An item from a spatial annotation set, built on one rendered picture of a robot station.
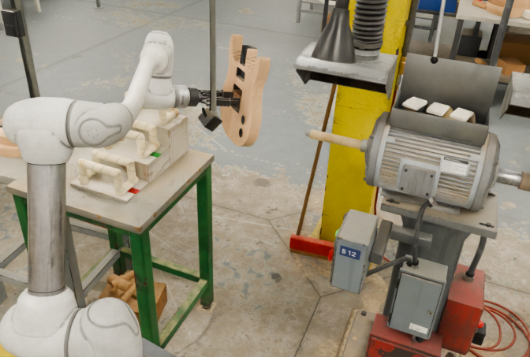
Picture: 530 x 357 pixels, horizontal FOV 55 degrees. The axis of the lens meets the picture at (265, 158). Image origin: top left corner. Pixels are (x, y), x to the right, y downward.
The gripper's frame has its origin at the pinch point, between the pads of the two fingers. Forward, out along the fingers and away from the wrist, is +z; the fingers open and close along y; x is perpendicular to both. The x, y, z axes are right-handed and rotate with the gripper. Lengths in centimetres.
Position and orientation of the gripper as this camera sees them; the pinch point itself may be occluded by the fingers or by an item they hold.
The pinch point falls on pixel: (235, 98)
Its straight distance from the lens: 209.5
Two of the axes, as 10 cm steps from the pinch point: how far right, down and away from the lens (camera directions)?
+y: 3.9, 4.2, -8.2
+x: 1.6, -9.1, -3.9
